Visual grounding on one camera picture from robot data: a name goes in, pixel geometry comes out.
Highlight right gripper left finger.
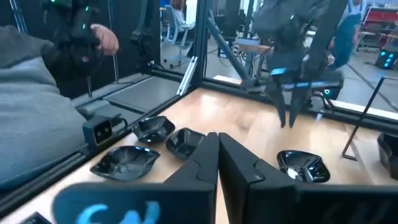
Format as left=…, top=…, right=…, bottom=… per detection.
left=52, top=132, right=220, bottom=224

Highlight black leaf-shaped plate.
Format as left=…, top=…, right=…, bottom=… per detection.
left=89, top=145, right=162, bottom=183
left=165, top=127, right=206, bottom=161
left=132, top=115, right=176, bottom=144

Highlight black wavy square plate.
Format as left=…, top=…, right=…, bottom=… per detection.
left=276, top=150, right=331, bottom=184
left=376, top=133, right=398, bottom=181

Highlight silver metal bracket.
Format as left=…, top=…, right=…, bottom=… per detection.
left=176, top=55, right=199, bottom=96

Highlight black leader arm handle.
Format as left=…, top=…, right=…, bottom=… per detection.
left=40, top=0, right=105, bottom=78

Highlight person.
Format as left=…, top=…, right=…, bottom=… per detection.
left=170, top=0, right=189, bottom=26
left=0, top=24, right=103, bottom=190
left=328, top=0, right=369, bottom=71

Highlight white office chair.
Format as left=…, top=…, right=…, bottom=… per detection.
left=163, top=4, right=197, bottom=68

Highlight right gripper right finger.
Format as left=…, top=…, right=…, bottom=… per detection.
left=219, top=133, right=398, bottom=224

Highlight grey table-level camera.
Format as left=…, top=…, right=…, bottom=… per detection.
left=81, top=114, right=123, bottom=147

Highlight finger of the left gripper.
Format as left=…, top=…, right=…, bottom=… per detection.
left=289, top=90, right=308, bottom=128
left=273, top=90, right=287, bottom=128

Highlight red cabinet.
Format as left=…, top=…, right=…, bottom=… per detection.
left=362, top=6, right=398, bottom=30

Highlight black device cyan lights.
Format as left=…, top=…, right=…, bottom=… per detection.
left=374, top=49, right=398, bottom=70

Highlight person's hand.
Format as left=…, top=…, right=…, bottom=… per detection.
left=90, top=23, right=121, bottom=57

